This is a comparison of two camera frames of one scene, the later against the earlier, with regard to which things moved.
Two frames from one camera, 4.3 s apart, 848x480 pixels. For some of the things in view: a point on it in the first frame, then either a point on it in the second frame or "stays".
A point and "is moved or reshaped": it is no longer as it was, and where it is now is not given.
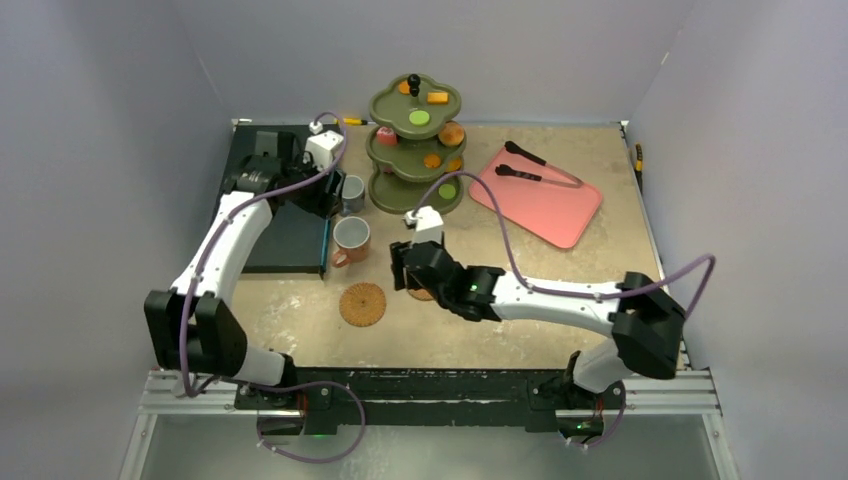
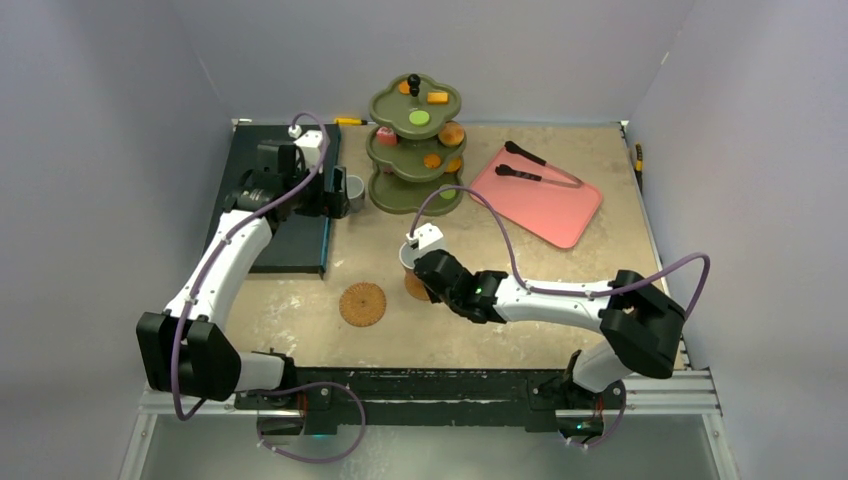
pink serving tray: (557, 207) stays
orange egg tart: (454, 165) stays
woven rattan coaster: (362, 304) stays
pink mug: (352, 235) is moved or reshaped
